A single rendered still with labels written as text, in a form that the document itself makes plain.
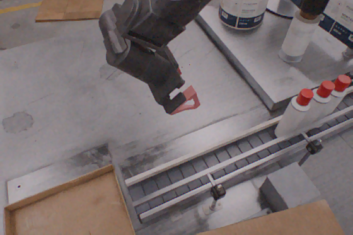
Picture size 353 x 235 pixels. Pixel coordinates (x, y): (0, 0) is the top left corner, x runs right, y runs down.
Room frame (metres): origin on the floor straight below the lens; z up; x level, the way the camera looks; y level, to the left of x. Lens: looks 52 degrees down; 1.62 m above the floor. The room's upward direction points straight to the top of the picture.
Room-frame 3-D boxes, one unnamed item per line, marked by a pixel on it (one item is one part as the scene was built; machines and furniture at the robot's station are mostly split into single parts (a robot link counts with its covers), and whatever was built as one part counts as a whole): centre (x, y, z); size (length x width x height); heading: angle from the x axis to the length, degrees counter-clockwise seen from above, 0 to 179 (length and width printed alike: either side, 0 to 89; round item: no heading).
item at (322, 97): (0.47, -0.40, 0.98); 0.05 x 0.05 x 0.20
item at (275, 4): (1.19, -0.55, 0.89); 0.31 x 0.31 x 0.01
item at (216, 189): (0.25, -0.09, 0.91); 0.07 x 0.03 x 0.16; 24
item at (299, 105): (0.44, -0.33, 0.98); 0.05 x 0.05 x 0.20
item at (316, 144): (0.37, -0.37, 0.91); 0.07 x 0.03 x 0.16; 24
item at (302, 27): (0.80, -0.45, 1.03); 0.09 x 0.09 x 0.30
